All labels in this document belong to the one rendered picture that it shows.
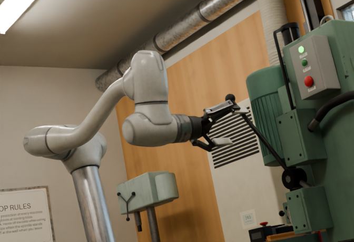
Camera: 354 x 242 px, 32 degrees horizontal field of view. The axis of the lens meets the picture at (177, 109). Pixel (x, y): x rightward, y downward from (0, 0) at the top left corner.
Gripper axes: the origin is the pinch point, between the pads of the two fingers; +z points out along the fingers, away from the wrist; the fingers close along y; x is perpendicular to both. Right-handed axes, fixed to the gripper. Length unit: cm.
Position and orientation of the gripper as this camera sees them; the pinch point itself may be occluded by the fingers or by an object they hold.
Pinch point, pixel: (235, 125)
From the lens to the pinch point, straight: 204.5
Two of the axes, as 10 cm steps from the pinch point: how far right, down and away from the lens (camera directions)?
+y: 3.4, -7.8, -5.3
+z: 8.3, -0.2, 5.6
